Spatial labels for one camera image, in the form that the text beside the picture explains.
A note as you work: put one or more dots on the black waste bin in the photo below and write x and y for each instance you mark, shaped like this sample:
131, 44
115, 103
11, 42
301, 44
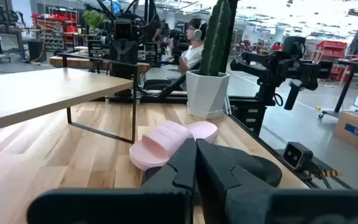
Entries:
37, 50

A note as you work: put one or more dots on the green leafy plant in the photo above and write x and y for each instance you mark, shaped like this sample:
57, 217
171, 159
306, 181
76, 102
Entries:
93, 18

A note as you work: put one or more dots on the pink slide sandal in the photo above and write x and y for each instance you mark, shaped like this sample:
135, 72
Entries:
163, 143

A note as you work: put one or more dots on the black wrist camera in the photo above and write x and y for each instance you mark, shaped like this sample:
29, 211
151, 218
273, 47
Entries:
123, 30

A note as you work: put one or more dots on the wooden workbench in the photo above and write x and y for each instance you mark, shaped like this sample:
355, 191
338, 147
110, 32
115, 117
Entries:
82, 62

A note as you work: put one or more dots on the white faceted plant pot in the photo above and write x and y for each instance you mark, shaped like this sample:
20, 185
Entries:
207, 93

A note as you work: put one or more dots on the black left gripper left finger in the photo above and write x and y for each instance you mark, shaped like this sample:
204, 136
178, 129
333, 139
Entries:
166, 205

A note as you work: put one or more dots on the small black table camera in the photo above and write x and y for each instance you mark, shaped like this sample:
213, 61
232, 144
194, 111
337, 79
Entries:
295, 155

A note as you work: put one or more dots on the cardboard box with blue label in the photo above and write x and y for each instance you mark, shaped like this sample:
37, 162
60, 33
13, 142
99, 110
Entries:
357, 130

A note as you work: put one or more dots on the person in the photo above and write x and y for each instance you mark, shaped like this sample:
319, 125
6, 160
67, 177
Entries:
193, 54

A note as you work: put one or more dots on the wooden shelf with black frame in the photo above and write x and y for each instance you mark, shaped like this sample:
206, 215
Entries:
42, 93

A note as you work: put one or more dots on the red parts rack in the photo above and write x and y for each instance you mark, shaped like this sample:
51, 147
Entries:
57, 25

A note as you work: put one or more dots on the green cactus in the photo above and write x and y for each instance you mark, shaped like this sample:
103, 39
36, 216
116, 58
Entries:
214, 37

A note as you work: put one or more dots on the grey headphones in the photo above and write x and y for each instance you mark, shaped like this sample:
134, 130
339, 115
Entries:
198, 32

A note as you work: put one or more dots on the black slide sandal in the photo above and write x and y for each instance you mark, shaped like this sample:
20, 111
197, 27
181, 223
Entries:
259, 171

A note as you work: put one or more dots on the red storage bins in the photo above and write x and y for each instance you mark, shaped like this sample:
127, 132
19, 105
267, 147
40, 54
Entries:
332, 49

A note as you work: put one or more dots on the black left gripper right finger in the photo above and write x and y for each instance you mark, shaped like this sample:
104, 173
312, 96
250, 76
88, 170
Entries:
228, 193

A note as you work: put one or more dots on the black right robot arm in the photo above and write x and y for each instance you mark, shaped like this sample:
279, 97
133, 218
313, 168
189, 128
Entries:
137, 29

